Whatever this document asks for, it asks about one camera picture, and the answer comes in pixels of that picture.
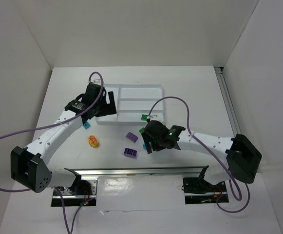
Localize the teal long lego brick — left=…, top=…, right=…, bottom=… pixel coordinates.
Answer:
left=83, top=122, right=90, bottom=129

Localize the green long lego brick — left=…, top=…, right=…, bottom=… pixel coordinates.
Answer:
left=141, top=114, right=148, bottom=121

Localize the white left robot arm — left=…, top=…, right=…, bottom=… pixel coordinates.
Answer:
left=11, top=83, right=116, bottom=193

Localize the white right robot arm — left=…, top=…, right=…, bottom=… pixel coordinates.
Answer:
left=141, top=120, right=262, bottom=185

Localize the purple curved lego brick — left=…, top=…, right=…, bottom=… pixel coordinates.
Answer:
left=126, top=132, right=138, bottom=143

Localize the purple flower lego brick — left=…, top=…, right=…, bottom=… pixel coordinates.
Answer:
left=123, top=148, right=137, bottom=158

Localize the white compartment tray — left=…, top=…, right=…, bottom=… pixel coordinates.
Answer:
left=95, top=84, right=165, bottom=126

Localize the yellow butterfly lego brick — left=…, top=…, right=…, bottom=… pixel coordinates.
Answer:
left=88, top=135, right=99, bottom=148

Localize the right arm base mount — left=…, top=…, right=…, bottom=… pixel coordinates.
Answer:
left=181, top=177, right=229, bottom=205

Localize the aluminium side rail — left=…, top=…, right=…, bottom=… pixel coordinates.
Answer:
left=214, top=67, right=241, bottom=135

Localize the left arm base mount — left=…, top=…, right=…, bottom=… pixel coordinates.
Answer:
left=59, top=177, right=98, bottom=207

